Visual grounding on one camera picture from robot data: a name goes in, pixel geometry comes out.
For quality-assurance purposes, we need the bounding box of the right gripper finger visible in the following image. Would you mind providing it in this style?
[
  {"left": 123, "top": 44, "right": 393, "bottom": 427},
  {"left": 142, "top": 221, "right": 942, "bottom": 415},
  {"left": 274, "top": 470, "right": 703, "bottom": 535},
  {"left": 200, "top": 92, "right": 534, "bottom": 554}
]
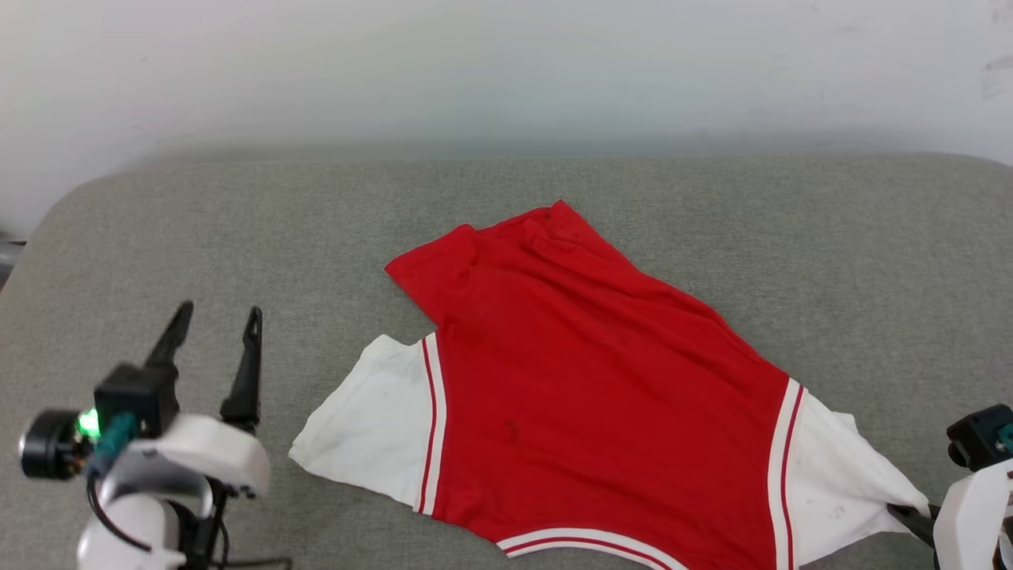
[{"left": 886, "top": 503, "right": 940, "bottom": 549}]

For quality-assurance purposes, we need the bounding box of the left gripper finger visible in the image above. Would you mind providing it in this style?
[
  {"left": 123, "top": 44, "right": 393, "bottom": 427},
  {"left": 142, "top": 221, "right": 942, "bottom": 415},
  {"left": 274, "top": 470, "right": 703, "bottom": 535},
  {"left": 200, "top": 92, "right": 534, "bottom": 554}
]
[
  {"left": 145, "top": 301, "right": 195, "bottom": 369},
  {"left": 219, "top": 306, "right": 264, "bottom": 435}
]

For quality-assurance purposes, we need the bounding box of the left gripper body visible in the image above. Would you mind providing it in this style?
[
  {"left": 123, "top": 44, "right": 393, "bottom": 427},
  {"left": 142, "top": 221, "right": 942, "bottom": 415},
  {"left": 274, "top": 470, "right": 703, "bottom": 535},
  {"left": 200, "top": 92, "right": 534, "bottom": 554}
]
[{"left": 19, "top": 407, "right": 101, "bottom": 482}]

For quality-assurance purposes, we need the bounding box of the red and white basketball jersey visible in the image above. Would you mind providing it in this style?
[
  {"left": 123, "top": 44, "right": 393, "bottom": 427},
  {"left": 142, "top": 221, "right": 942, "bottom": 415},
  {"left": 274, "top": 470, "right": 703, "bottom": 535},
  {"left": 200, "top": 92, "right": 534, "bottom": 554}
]
[{"left": 289, "top": 199, "right": 931, "bottom": 570}]

